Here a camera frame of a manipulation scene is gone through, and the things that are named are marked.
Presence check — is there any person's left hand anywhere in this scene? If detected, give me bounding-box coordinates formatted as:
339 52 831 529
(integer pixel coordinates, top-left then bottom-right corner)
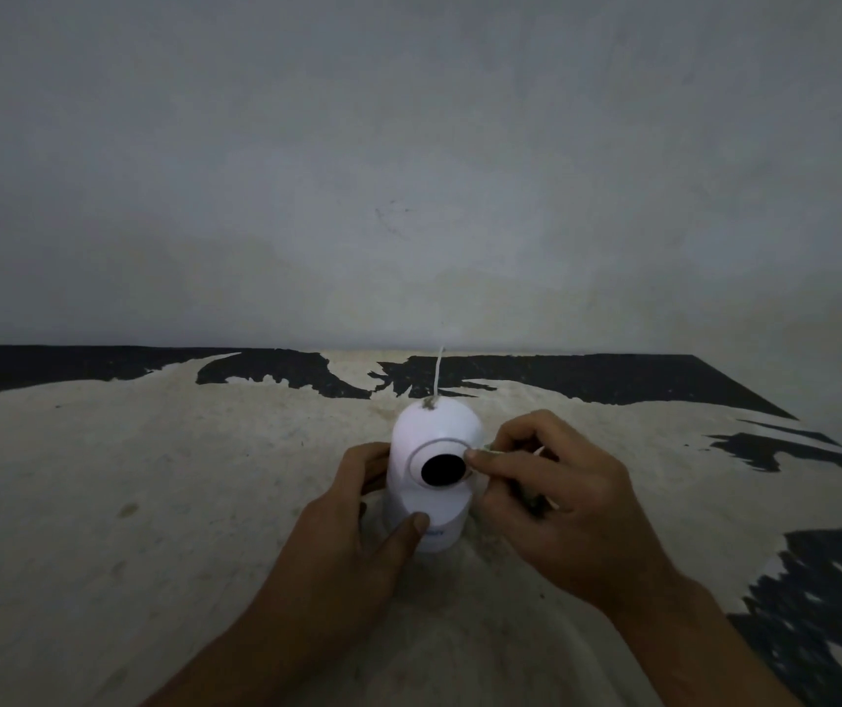
265 442 431 635

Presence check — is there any person's right forearm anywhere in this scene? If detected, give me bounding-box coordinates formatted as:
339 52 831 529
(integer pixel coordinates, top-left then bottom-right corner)
601 572 805 707

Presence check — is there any person's right hand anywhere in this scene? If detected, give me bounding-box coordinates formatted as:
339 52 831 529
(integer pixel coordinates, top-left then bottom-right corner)
463 409 689 619

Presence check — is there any person's left forearm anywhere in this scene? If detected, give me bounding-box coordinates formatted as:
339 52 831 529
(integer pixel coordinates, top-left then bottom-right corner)
142 592 386 707

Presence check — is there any white security camera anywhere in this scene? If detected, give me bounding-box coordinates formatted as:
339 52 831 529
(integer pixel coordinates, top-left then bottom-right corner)
382 396 487 555

